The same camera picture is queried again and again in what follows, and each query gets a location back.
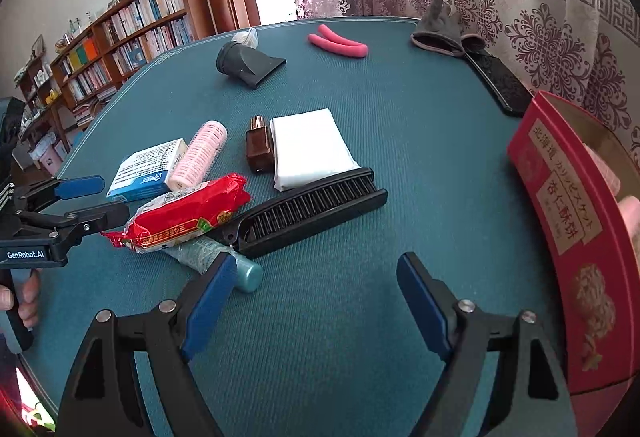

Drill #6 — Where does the brown nail polish bottle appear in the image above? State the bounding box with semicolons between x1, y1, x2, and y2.
245;116;274;174

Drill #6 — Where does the small pink hair roller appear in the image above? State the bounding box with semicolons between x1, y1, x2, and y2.
617;196;640;249

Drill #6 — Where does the person left hand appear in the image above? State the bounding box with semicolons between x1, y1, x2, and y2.
0;269;41;329

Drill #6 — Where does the blue white medicine box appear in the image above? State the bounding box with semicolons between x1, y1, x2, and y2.
106;138;188;202

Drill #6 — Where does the red snack packet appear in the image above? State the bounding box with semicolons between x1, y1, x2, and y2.
102;173;250;254

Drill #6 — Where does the wooden bookshelf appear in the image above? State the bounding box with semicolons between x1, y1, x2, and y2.
18;0;215;150

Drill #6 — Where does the light blue cosmetic tube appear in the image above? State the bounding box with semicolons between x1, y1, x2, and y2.
163;237;264;294

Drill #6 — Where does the black folding comb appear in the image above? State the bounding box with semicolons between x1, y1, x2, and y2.
207;168;388;259

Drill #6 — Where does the red cookie tin box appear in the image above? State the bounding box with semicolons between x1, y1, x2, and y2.
506;90;639;436

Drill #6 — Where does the black hair dryer nozzle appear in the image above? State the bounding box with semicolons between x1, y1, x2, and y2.
216;41;286;90

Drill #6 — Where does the white tissue pack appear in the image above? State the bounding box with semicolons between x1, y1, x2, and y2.
270;108;360;191

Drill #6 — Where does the black phone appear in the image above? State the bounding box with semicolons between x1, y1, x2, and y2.
461;34;533;118

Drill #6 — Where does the pink foam curler rod far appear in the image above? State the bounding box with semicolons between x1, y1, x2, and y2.
307;24;369;58

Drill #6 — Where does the grey glove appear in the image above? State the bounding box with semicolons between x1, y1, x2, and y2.
410;0;464;57

